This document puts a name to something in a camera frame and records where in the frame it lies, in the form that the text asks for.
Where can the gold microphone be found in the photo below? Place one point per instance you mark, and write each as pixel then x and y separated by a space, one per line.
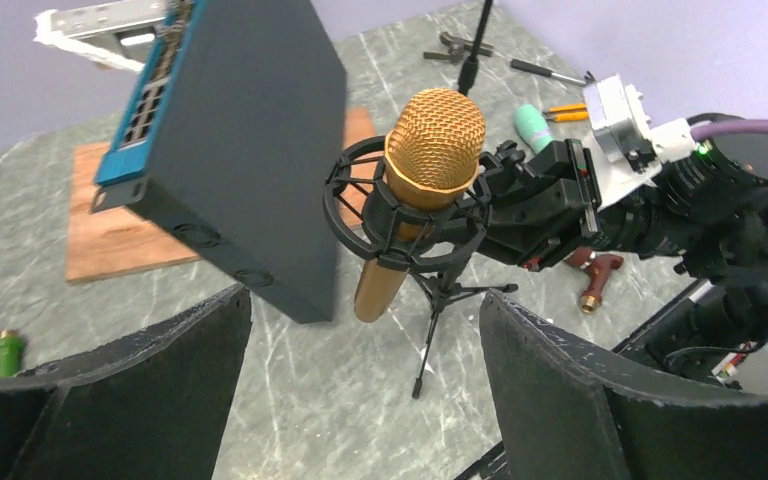
pixel 431 158

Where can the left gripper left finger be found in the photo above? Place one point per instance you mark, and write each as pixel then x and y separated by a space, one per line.
pixel 150 405

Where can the green plastic faucet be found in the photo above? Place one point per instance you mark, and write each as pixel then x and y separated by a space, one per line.
pixel 12 346

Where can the blue network switch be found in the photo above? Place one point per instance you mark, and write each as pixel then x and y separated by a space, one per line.
pixel 229 134

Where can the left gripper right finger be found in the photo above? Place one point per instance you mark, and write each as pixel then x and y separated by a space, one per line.
pixel 570 409

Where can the yellow utility knife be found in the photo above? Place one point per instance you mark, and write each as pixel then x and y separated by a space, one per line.
pixel 566 113

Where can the small black handled hammer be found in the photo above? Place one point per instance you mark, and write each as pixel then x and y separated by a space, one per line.
pixel 523 66

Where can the black tripod shock mount stand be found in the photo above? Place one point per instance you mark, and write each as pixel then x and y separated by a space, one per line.
pixel 433 248

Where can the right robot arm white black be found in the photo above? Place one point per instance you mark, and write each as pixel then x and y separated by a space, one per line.
pixel 709 211

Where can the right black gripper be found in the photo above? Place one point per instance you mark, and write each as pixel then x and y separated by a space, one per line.
pixel 542 209

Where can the teal green microphone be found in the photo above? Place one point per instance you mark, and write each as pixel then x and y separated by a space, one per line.
pixel 532 127

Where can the white metal bracket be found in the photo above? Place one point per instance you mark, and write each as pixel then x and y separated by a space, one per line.
pixel 115 35

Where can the wooden board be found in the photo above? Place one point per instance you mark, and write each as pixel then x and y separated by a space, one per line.
pixel 115 242

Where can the black round base mic stand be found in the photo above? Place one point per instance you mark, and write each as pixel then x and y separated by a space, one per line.
pixel 470 65

